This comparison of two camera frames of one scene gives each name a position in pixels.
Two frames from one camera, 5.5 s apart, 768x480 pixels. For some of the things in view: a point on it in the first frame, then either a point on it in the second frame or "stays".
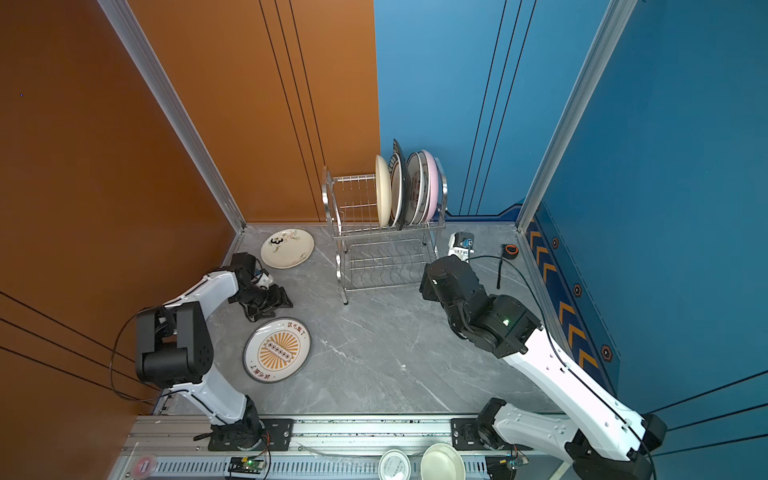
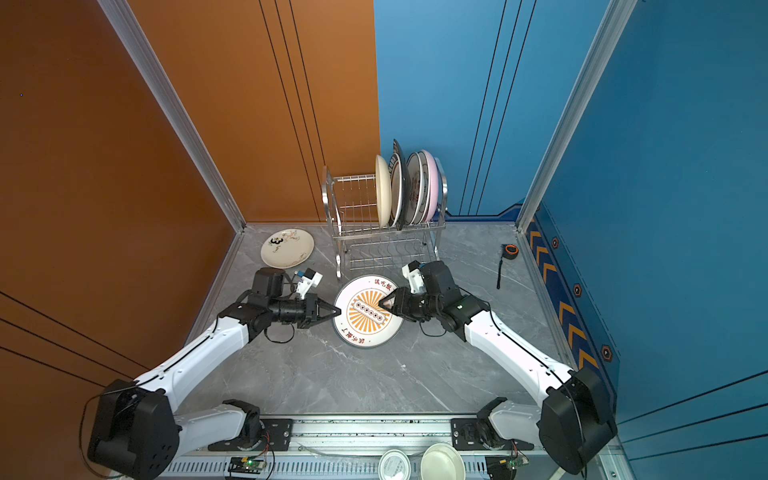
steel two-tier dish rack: (369, 256) stays
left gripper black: (278, 300) -> (313, 310)
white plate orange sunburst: (277, 349) -> (363, 322)
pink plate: (433, 184) stays
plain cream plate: (383, 191) stays
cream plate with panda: (287, 249) stays
